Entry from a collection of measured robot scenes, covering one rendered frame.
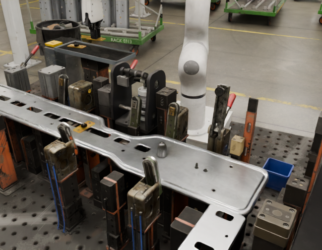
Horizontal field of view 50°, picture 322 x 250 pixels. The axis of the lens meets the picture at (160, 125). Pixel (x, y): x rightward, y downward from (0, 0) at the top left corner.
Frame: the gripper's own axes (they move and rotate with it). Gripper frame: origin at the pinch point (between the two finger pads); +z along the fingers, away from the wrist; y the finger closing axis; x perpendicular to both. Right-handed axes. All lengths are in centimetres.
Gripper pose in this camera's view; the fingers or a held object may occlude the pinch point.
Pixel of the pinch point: (95, 33)
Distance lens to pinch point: 158.5
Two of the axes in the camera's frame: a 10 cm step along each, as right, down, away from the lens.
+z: 0.0, 8.7, 5.0
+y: -3.9, 4.6, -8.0
